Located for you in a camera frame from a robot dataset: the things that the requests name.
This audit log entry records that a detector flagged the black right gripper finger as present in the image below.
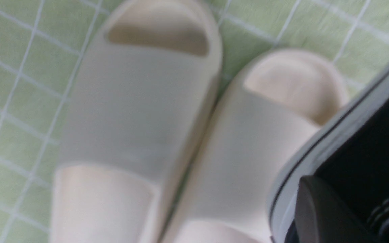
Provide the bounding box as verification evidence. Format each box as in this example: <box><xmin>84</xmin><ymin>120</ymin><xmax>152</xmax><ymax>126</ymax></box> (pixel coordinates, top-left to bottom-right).
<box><xmin>294</xmin><ymin>176</ymin><xmax>379</xmax><ymax>243</ymax></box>

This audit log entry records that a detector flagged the green checkered tablecloth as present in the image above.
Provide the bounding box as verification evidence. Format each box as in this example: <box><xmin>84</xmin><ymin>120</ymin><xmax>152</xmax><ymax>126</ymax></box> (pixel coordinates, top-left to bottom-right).
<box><xmin>0</xmin><ymin>0</ymin><xmax>389</xmax><ymax>243</ymax></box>

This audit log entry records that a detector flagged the black canvas sneaker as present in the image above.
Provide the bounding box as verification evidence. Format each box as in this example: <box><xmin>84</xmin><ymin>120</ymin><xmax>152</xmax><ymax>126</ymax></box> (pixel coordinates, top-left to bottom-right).
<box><xmin>267</xmin><ymin>64</ymin><xmax>389</xmax><ymax>243</ymax></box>

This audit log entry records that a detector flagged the cream slide slipper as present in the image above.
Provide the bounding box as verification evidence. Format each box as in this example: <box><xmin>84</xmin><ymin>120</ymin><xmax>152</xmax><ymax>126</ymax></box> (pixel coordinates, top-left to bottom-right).
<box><xmin>49</xmin><ymin>0</ymin><xmax>223</xmax><ymax>243</ymax></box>
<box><xmin>161</xmin><ymin>48</ymin><xmax>350</xmax><ymax>243</ymax></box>

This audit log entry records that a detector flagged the left cream slide slipper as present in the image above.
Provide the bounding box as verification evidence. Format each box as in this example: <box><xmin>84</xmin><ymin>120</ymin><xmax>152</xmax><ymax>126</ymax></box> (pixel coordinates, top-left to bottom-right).
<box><xmin>49</xmin><ymin>0</ymin><xmax>223</xmax><ymax>243</ymax></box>

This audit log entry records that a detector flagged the right cream slide slipper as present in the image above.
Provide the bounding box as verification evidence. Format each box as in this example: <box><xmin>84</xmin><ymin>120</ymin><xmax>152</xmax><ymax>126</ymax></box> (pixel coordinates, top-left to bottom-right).
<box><xmin>161</xmin><ymin>48</ymin><xmax>350</xmax><ymax>243</ymax></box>

